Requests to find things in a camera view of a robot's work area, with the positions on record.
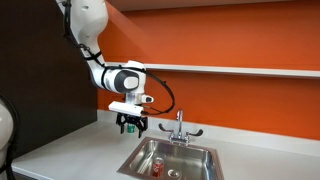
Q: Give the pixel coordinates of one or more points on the stainless steel sink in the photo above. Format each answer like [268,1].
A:
[196,160]

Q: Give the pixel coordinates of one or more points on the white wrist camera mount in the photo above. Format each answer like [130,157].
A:
[125,108]

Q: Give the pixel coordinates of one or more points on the dark wood cabinet panel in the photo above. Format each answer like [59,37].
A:
[43,83]

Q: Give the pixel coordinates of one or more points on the long white wall shelf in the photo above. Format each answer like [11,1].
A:
[233,70]

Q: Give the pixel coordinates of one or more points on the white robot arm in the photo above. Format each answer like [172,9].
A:
[96,43]

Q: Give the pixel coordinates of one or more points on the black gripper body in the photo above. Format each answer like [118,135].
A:
[132,118]

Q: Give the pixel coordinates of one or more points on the orange soda can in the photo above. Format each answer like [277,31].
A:
[158,167]

